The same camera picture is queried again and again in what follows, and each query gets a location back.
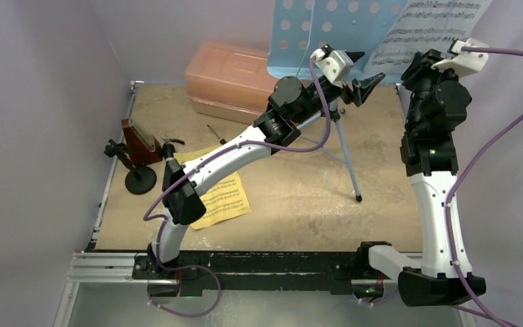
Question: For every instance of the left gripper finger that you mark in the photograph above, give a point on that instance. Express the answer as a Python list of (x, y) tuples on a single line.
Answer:
[(354, 56), (363, 88)]

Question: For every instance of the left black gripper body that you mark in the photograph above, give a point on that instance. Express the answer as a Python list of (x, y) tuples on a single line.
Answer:
[(335, 90)]

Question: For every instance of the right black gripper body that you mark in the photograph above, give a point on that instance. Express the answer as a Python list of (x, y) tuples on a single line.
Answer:
[(418, 66)]

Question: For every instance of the white sheet music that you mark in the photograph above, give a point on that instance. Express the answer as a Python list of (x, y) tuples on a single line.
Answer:
[(424, 25)]

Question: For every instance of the light blue music stand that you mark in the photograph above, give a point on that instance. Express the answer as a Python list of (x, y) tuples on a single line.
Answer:
[(301, 27)]

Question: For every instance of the yellow sheet music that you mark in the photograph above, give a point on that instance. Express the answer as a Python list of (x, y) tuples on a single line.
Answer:
[(225, 200)]

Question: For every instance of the black microphone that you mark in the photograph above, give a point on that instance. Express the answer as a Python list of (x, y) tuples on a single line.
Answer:
[(168, 151)]

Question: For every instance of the clear plastic metronome cover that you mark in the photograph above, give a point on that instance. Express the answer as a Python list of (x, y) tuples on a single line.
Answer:
[(143, 136)]

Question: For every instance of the brown wooden metronome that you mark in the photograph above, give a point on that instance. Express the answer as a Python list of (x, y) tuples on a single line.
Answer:
[(139, 155)]

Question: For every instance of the black round microphone stand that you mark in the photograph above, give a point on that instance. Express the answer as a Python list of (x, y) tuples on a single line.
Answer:
[(139, 180)]

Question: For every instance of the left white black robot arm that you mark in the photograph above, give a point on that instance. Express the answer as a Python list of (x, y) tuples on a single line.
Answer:
[(289, 105)]

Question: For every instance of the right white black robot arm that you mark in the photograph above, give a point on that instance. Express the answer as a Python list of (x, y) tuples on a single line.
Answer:
[(438, 104)]

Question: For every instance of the pink plastic storage box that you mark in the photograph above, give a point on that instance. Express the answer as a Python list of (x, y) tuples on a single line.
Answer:
[(229, 82)]

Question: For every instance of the black yellow screwdriver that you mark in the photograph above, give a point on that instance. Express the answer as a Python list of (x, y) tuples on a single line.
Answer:
[(220, 139)]

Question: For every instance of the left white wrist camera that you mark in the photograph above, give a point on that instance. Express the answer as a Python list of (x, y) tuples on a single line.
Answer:
[(334, 64)]

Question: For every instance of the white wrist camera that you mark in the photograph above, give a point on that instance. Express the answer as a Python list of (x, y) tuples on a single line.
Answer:
[(463, 63), (334, 64)]

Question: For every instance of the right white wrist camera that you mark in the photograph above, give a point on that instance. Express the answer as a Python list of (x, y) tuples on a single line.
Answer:
[(463, 63)]

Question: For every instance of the black handled pliers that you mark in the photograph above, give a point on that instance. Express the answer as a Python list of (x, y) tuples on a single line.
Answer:
[(167, 140)]

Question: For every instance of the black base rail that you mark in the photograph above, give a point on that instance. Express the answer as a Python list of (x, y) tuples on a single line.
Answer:
[(193, 271)]

